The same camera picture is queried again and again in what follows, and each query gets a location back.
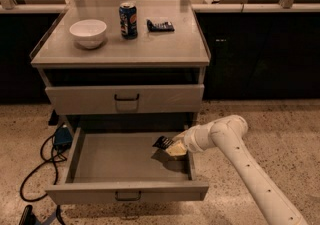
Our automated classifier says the black floor cable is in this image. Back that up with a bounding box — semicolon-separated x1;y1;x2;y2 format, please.
19;134;68;202

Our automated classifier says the black object floor corner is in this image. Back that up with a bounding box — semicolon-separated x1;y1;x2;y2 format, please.
18;205;66;225

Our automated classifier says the blue pepsi can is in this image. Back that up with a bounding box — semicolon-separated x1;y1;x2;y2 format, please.
119;2;138;39

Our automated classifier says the dark chocolate rxbar wrapper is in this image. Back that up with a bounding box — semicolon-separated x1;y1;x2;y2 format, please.
153;136;174;150

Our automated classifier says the blue power box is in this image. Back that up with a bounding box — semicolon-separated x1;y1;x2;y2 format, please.
53;125;73;147

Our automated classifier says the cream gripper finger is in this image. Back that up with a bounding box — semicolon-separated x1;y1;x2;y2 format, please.
165;132;187;157

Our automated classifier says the open grey middle drawer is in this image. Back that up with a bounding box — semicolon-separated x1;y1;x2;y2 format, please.
46;128;209;205

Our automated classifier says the closed grey upper drawer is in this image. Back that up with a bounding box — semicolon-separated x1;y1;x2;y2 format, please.
46;84;204;115

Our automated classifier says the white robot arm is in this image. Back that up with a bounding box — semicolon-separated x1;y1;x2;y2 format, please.
165;115;308;225

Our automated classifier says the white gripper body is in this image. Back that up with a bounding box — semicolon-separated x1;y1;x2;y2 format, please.
183;125;208;153

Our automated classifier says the white ceramic bowl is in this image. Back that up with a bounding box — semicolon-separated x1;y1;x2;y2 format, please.
69;19;107;49

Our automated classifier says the grey drawer cabinet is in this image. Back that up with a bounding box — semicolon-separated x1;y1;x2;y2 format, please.
32;0;210;132

